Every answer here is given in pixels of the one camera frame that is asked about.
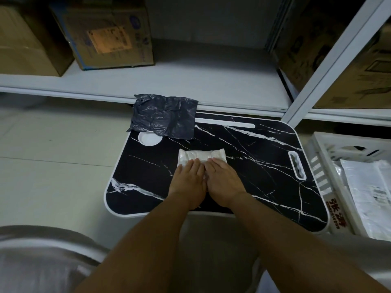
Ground narrow white mailer taped end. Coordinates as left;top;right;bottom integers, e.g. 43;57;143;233
339;159;391;241

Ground cardboard box with orange label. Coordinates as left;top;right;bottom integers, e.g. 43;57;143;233
50;1;155;70

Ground white plastic basket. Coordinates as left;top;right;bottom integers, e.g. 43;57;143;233
305;132;391;241

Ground plain brown cardboard box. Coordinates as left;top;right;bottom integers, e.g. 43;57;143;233
0;6;75;77

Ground dark grey bag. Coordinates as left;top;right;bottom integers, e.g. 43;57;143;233
127;94;199;141

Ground small white bubble mailer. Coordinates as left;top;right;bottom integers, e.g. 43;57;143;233
178;148;228;180

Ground person's right forearm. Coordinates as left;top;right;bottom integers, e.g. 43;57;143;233
232;195;391;293

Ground person's left hand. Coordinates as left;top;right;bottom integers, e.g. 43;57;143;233
168;158;208;210

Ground white metal shelf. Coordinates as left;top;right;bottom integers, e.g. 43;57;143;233
0;0;391;128

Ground cardboard box with black print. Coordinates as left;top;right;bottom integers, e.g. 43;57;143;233
272;0;391;109

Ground black marble lap table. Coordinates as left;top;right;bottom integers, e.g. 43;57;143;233
103;111;330;235

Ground person's left forearm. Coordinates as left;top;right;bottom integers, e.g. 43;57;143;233
73;195;199;293

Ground person's right hand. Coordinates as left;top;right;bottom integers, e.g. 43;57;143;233
204;157;247;208

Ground person's white shorts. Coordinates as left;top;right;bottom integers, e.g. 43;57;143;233
0;225;391;293

